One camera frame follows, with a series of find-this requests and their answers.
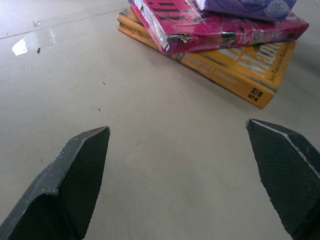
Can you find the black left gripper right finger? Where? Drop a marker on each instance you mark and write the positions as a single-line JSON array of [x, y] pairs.
[[287, 175]]

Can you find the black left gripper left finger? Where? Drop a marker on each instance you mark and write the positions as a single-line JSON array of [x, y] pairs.
[[67, 190]]

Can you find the yellow hardcover book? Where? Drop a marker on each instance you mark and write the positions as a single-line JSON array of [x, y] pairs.
[[240, 72]]

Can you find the magenta paperback book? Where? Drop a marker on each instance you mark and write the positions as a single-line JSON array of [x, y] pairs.
[[215, 30]]

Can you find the clear tape patch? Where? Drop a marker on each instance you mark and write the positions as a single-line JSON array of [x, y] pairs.
[[35, 41]]

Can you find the purple packet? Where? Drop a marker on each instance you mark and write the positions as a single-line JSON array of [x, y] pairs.
[[246, 7]]

